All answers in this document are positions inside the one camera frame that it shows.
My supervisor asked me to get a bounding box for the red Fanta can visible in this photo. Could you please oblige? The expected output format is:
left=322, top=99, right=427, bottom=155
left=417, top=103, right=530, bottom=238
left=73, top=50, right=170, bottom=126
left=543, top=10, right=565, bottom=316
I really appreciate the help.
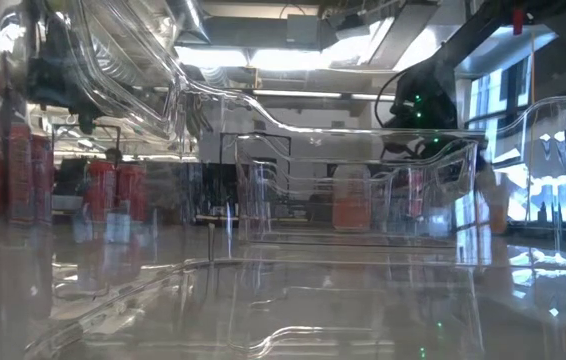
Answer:
left=6, top=122, right=55, bottom=226

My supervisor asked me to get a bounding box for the clear plastic bin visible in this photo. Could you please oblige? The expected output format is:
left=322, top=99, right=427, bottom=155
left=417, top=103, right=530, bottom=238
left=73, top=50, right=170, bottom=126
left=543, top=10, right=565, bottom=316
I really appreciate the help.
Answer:
left=234, top=130, right=480, bottom=247
left=0, top=0, right=566, bottom=360
left=257, top=158, right=399, bottom=234

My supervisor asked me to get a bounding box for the grey ceiling box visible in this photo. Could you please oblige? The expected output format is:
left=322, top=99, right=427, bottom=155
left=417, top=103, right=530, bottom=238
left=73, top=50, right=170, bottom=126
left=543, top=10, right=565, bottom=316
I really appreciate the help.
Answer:
left=285, top=13, right=322, bottom=46

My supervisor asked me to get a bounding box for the ceiling light panel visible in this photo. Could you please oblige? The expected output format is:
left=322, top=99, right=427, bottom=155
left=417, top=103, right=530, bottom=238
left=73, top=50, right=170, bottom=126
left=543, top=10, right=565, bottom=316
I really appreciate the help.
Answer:
left=250, top=48, right=327, bottom=71
left=175, top=47, right=249, bottom=69

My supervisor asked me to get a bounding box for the silver spiral ceiling duct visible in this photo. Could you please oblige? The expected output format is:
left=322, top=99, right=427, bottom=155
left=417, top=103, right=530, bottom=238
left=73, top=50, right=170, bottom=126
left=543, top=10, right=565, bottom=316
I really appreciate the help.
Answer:
left=87, top=0, right=212, bottom=139

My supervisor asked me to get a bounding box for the black table frame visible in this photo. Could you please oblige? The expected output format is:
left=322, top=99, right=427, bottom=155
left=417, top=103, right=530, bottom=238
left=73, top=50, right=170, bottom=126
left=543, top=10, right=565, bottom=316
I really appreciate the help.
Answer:
left=482, top=219, right=566, bottom=246

